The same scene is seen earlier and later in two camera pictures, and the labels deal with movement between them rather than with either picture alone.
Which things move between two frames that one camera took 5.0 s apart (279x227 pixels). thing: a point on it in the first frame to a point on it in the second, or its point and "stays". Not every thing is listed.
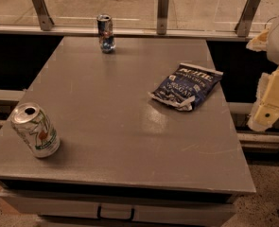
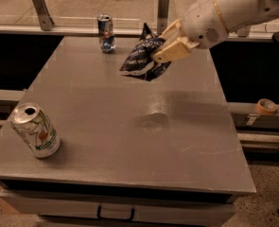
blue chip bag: (187, 87) to (142, 63)
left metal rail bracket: (45, 23) stays
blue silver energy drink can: (106, 33) stays
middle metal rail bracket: (163, 12) stays
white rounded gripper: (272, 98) to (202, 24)
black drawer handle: (98, 216) stays
